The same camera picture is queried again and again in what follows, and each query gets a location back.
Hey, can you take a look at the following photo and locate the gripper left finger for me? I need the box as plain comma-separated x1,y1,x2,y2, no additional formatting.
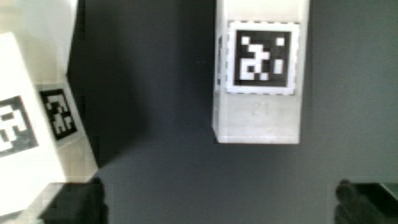
13,177,109,224

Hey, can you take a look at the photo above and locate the white square tabletop part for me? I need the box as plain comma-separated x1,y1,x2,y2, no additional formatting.
0,0,97,216

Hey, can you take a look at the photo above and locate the white table leg with tag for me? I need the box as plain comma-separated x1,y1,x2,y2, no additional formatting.
211,0,310,144

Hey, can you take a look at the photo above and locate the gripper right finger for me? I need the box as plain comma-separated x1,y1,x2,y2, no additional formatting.
333,179,398,224

